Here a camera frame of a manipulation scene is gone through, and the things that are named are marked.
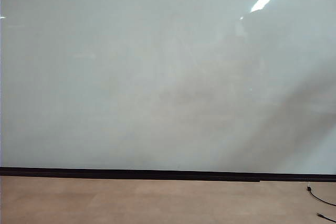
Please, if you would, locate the white glossy whiteboard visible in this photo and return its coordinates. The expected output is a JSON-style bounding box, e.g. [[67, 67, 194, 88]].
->
[[0, 0, 336, 175]]

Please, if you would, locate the black cable with plug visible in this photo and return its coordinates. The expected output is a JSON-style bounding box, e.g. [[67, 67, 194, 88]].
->
[[306, 182, 336, 207], [317, 212, 336, 223]]

